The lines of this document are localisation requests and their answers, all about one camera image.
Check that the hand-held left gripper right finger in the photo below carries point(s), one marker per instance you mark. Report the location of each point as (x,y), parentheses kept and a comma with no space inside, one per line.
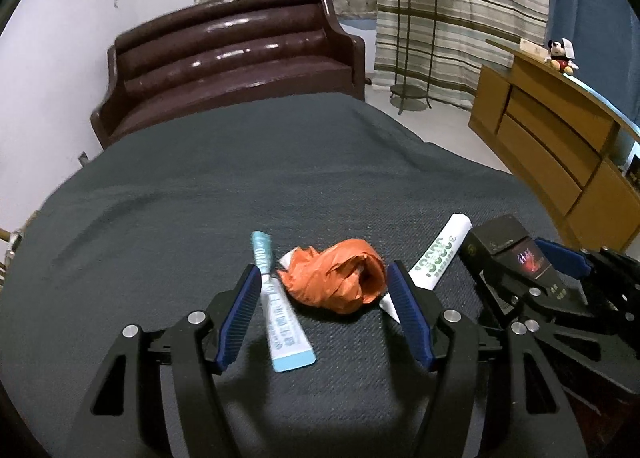
(407,318)

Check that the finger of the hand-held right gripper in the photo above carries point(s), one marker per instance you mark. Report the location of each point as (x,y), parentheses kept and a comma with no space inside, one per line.
(560,255)
(550,308)

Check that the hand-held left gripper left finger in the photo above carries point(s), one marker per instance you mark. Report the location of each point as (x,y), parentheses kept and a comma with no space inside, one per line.
(240,318)

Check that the dark cigarette box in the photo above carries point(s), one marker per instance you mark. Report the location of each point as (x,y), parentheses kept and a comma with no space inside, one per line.
(500,238)

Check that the orange plastic bag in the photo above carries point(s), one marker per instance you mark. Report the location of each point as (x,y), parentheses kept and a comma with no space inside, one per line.
(325,278)

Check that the light blue toothpaste tube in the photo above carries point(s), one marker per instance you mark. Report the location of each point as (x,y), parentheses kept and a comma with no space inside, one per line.
(285,338)

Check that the white green tube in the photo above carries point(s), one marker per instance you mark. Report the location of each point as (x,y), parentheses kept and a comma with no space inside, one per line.
(440,250)

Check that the wooden cabinet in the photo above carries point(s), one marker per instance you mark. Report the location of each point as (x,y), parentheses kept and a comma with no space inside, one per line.
(540,138)

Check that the dark grey tablecloth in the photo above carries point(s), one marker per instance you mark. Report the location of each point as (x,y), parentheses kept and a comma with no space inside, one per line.
(200,178)

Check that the mouse plush toy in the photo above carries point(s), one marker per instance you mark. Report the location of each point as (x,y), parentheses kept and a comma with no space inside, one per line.
(560,50)

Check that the small beige box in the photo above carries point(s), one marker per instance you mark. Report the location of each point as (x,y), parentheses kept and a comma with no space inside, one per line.
(530,48)

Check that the metal plant stand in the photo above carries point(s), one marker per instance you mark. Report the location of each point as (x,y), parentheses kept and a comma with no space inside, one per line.
(410,90)

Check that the striped curtain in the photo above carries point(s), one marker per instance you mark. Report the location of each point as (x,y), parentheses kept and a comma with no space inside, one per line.
(480,13)

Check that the brown leather sofa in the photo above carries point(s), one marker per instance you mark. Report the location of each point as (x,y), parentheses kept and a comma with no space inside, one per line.
(225,53)

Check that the wall socket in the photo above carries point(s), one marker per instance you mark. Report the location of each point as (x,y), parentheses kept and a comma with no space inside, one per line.
(83,158)

